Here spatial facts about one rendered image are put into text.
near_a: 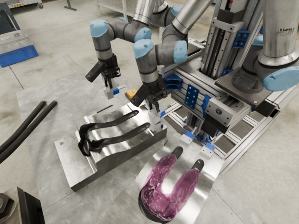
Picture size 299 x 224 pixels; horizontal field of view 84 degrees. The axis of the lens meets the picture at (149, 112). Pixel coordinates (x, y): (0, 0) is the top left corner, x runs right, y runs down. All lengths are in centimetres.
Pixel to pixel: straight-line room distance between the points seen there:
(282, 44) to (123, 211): 74
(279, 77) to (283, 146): 164
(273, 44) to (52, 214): 100
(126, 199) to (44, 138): 60
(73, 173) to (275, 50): 88
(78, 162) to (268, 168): 174
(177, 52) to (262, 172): 161
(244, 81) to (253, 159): 125
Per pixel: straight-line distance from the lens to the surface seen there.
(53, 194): 89
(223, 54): 105
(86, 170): 81
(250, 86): 90
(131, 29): 79
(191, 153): 82
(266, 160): 210
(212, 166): 82
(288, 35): 68
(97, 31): 78
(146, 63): 63
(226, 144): 173
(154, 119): 82
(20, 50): 373
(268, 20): 65
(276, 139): 233
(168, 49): 62
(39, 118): 108
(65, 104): 120
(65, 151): 89
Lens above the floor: 156
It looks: 48 degrees down
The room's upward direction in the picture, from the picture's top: straight up
